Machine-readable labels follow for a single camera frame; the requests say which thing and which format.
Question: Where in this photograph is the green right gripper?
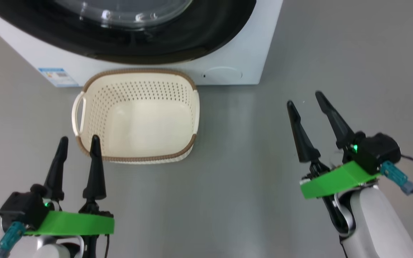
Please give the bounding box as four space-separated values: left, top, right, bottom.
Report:
287 91 381 238

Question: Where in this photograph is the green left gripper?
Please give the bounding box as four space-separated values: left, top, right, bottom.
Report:
25 135 115 258

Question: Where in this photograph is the glass washing machine door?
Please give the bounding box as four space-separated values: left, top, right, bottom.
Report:
0 0 257 65

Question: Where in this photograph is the white front-load washing machine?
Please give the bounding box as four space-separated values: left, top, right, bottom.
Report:
0 0 284 87

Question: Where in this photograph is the cream perforated laundry basket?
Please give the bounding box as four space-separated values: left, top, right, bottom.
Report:
72 69 200 164

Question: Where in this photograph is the blue white energy label sticker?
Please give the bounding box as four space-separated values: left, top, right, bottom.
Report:
38 67 79 87

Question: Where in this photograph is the round white filter cover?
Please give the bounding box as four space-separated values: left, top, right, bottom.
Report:
202 67 243 81

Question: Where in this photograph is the right cable with teal connector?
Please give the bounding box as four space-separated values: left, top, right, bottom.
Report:
380 154 413 203

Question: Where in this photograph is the cable with teal connector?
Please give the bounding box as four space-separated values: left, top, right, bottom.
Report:
0 221 26 258
380 154 413 203

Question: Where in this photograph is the left cable with teal connector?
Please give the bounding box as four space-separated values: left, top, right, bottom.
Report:
0 221 26 258

